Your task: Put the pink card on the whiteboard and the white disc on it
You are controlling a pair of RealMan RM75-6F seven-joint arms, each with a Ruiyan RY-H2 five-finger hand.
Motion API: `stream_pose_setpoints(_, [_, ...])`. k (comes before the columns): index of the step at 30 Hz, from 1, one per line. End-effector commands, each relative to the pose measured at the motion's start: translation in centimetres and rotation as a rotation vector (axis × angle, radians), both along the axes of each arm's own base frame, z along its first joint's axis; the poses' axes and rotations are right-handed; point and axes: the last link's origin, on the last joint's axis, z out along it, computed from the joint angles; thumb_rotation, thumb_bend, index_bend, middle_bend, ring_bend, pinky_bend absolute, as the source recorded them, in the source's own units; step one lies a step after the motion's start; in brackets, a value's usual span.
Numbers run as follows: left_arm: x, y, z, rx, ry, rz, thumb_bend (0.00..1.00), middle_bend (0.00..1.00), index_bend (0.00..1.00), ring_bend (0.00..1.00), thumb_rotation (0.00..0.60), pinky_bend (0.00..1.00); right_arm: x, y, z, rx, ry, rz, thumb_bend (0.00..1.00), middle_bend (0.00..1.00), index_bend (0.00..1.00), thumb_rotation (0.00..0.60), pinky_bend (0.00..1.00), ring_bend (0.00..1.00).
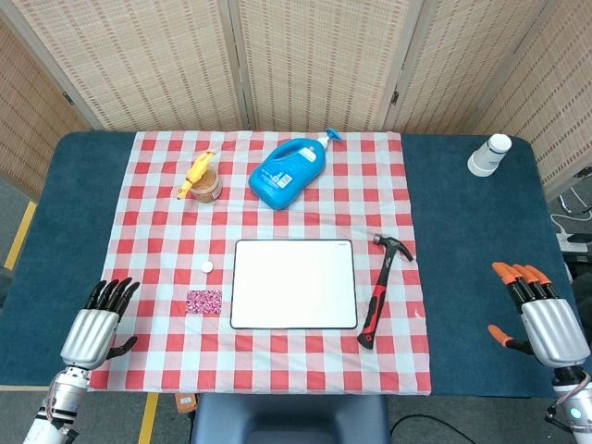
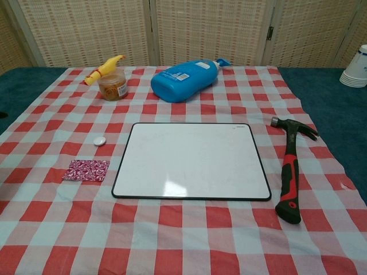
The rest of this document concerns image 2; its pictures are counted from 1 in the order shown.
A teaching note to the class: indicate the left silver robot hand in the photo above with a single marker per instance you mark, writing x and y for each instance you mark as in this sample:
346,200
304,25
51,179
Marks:
3,115

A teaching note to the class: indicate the red white patterned plastic packet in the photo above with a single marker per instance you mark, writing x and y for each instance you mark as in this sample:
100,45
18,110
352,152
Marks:
86,171

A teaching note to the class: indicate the small white round disc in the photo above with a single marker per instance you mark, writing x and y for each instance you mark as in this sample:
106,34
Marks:
100,141

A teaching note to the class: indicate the clear jar of rubber bands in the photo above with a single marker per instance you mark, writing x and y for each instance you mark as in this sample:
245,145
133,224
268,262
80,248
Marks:
112,87

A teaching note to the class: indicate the yellow rubber chicken toy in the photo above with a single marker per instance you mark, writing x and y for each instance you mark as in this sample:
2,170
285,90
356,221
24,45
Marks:
106,67

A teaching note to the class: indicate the woven folding screen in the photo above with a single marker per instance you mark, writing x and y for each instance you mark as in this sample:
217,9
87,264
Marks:
86,28

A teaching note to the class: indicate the blue pump bottle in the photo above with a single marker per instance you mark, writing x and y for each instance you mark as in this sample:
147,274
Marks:
183,81

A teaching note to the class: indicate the red white checkered tablecloth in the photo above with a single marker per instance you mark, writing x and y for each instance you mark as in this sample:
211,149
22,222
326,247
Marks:
183,235

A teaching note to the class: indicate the metal screen hinge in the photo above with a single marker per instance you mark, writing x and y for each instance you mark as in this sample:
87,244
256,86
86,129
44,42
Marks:
270,33

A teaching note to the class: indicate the black red claw hammer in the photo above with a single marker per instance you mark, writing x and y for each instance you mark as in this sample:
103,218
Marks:
290,160

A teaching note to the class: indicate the stack of white paper cups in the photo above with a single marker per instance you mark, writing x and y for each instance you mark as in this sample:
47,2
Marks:
355,73

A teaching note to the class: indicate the white board with black frame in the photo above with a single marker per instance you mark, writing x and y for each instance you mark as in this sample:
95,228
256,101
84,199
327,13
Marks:
189,160

